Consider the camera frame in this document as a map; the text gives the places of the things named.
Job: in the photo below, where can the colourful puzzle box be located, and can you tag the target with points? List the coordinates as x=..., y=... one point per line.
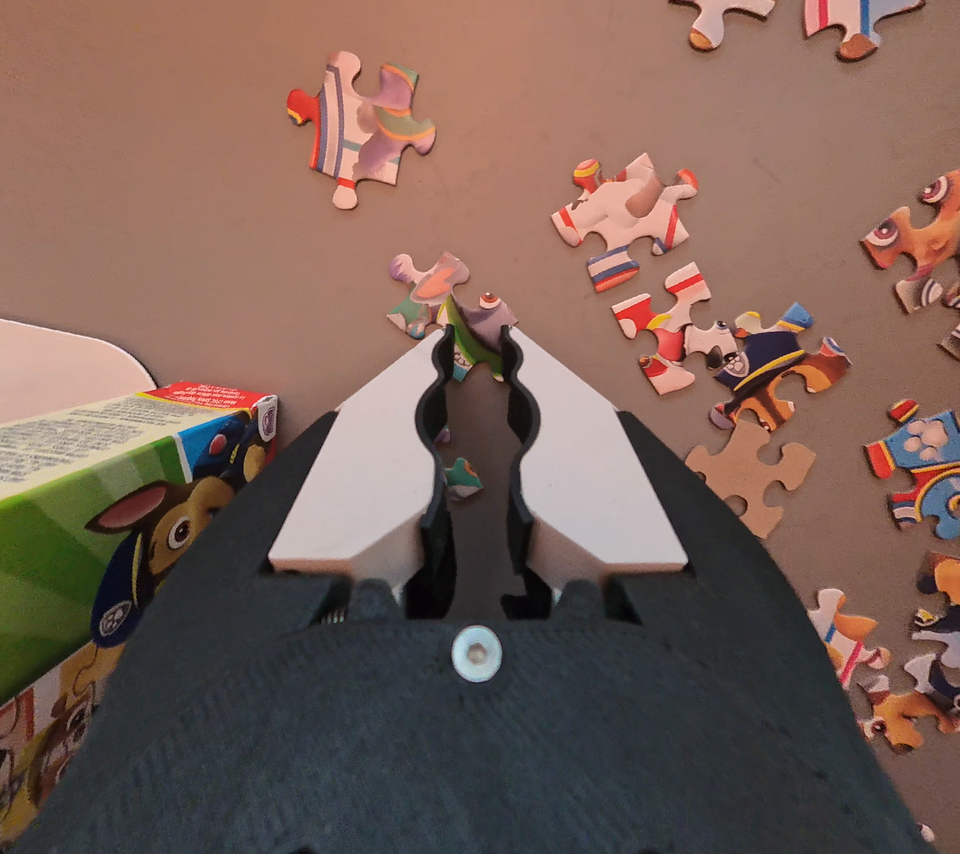
x=75, y=494

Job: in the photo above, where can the blue paw print puzzle section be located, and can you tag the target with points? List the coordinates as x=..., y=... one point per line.
x=922, y=457

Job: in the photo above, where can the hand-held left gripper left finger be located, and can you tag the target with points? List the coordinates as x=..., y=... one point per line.
x=352, y=487

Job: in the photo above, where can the navy uniform dog puzzle piece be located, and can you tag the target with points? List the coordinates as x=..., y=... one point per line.
x=772, y=359

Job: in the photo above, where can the white dog red striped puzzle piece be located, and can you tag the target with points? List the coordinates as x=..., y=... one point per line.
x=615, y=209

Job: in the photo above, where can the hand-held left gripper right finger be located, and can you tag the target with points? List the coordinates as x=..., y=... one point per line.
x=600, y=487

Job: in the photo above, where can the grey desk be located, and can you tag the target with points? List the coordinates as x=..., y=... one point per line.
x=187, y=232

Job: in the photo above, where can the purple teal striped puzzle piece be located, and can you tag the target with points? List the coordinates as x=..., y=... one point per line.
x=360, y=127

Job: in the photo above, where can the orange dog face puzzle piece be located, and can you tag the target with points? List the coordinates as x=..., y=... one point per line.
x=937, y=659

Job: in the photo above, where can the green purple puzzle piece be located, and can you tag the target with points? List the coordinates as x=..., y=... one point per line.
x=427, y=292

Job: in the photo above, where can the orange dog eyes puzzle piece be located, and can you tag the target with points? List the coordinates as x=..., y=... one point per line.
x=915, y=232

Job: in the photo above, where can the tan pink striped puzzle piece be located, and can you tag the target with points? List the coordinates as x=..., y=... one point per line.
x=847, y=636

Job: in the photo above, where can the brown dog head puzzle piece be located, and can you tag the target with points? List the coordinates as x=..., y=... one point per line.
x=900, y=715

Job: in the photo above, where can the plain brown cardboard puzzle piece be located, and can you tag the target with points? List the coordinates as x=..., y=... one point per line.
x=742, y=472

